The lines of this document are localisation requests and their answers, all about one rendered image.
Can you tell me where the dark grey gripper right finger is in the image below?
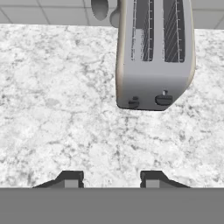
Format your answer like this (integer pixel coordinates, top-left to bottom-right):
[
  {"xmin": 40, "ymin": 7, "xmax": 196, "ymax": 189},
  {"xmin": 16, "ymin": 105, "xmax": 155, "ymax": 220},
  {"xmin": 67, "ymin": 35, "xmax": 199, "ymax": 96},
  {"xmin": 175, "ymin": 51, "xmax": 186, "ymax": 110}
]
[{"xmin": 139, "ymin": 170, "xmax": 192, "ymax": 189}]

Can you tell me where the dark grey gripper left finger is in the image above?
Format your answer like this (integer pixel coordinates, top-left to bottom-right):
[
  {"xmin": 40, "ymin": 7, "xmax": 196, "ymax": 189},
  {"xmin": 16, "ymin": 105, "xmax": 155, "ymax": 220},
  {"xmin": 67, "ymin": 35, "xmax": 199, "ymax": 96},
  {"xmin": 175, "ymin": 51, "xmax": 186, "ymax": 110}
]
[{"xmin": 32, "ymin": 170, "xmax": 85, "ymax": 189}]

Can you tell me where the grey two-slot toaster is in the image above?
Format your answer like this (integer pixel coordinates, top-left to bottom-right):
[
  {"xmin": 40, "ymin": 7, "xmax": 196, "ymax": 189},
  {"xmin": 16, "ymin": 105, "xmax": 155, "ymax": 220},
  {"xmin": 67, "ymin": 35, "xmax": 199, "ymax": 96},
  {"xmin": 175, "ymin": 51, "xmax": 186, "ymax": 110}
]
[{"xmin": 115, "ymin": 0, "xmax": 197, "ymax": 112}]

